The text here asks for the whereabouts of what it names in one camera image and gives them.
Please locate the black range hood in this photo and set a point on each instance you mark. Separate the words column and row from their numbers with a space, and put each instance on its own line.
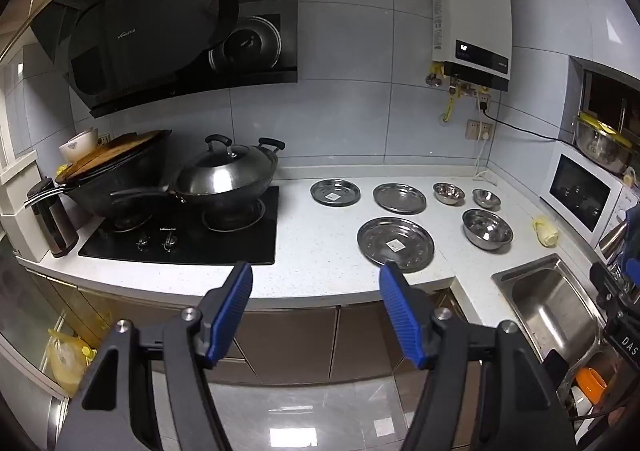
column 150, row 41

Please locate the white ceramic bowl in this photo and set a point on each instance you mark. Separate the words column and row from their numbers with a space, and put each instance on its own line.
column 77, row 146

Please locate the yellow item in basin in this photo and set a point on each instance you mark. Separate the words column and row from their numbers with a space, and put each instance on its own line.
column 597, row 123

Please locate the white container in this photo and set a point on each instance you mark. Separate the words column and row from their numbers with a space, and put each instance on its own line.
column 580, row 408

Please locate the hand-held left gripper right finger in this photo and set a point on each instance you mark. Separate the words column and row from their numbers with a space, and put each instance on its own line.
column 401, row 313

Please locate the white microwave oven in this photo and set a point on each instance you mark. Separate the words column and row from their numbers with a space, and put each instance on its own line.
column 580, row 191

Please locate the white water heater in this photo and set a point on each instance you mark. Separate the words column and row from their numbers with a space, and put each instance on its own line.
column 475, row 16

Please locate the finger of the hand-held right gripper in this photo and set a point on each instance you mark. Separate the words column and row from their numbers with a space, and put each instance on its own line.
column 631, row 271

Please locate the steel wok lid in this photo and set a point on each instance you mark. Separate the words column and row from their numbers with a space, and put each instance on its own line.
column 220, row 171

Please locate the yellow plastic bag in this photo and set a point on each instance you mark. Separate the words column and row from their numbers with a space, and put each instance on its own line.
column 67, row 361

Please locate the small steel plate with sticker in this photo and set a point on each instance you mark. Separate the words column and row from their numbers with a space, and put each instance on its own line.
column 345, row 188

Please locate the small steel bowl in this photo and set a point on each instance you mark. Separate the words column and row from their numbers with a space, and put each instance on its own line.
column 448, row 193

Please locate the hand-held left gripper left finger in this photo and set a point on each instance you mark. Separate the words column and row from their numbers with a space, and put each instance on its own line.
column 231, row 313

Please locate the orange cup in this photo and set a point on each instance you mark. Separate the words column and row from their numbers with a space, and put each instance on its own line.
column 591, row 381

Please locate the steel sink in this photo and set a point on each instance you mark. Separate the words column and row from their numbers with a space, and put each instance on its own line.
column 545, row 301

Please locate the steel kettle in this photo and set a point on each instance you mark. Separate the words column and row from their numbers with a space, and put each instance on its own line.
column 612, row 241

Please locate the steel basin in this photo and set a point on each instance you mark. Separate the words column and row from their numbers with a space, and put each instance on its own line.
column 600, row 148

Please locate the black gas cooktop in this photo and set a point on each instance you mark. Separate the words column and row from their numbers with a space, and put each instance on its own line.
column 225, row 241

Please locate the large patterned steel plate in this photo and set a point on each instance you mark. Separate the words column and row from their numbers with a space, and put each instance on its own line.
column 380, row 236

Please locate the round wooden board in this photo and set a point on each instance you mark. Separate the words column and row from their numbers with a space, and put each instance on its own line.
column 120, row 143

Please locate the yellow cloth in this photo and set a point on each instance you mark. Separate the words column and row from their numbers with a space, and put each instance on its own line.
column 545, row 231

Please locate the large steel bowl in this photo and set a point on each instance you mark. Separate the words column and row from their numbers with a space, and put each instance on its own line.
column 487, row 230

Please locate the beige wall socket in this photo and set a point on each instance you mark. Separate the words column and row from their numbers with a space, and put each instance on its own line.
column 472, row 129

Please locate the plain steel plate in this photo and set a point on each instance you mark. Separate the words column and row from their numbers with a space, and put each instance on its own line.
column 400, row 197

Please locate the tiny steel bowl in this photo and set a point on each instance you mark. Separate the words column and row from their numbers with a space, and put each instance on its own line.
column 486, row 198

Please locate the black thermos jug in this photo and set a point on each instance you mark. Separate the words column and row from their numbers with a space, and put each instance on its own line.
column 55, row 221

